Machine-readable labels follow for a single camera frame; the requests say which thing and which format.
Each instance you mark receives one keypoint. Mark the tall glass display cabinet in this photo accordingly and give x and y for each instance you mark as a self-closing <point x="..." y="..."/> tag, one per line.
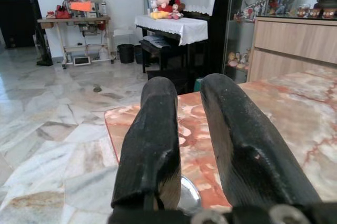
<point x="237" y="37"/>

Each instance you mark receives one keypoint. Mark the small plush toys cluster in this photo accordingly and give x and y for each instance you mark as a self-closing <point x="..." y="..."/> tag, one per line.
<point x="237" y="59"/>

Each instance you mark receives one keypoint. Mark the silver metal spoon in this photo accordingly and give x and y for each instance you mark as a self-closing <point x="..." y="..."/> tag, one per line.
<point x="189" y="195"/>

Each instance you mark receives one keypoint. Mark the light wooden cabinet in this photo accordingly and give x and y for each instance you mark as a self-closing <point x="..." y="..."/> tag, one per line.
<point x="289" y="42"/>

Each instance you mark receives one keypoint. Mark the white sewing machine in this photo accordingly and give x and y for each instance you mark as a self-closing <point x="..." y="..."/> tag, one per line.
<point x="87" y="6"/>

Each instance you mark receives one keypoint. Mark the small pink plush doll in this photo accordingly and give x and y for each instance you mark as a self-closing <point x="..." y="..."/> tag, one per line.
<point x="176" y="11"/>

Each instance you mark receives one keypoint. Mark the green box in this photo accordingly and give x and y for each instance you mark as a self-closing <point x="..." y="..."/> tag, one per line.
<point x="198" y="85"/>

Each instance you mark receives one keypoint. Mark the white lace-edged cloth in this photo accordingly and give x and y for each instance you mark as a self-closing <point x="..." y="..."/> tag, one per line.
<point x="181" y="27"/>

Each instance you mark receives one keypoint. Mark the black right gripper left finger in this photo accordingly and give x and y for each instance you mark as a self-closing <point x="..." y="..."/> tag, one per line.
<point x="150" y="142"/>

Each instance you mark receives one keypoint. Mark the red bag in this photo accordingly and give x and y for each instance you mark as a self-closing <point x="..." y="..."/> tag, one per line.
<point x="62" y="13"/>

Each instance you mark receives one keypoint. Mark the white bottle black cap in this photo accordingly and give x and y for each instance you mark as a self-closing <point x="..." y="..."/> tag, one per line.
<point x="104" y="8"/>

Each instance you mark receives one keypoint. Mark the orange paper sheet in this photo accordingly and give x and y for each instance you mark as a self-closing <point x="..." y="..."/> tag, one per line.
<point x="80" y="5"/>

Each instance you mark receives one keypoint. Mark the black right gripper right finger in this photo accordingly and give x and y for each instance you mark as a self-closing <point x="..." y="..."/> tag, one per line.
<point x="245" y="142"/>

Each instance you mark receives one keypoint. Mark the dark plastic bucket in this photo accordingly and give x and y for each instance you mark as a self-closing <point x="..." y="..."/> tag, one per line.
<point x="138" y="54"/>

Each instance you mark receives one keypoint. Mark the black plastic bucket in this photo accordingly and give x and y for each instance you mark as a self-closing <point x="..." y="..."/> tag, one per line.
<point x="126" y="54"/>

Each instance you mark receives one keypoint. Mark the black upright piano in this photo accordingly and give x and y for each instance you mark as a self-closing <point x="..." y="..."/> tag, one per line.
<point x="221" y="23"/>

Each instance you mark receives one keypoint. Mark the black piano bench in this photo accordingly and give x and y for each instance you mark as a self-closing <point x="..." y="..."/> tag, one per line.
<point x="155" y="46"/>

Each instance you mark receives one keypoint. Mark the white framed panel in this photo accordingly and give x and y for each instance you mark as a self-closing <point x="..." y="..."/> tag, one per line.
<point x="81" y="60"/>

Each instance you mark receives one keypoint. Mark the wooden sewing table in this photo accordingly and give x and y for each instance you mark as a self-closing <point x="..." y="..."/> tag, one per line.
<point x="79" y="20"/>

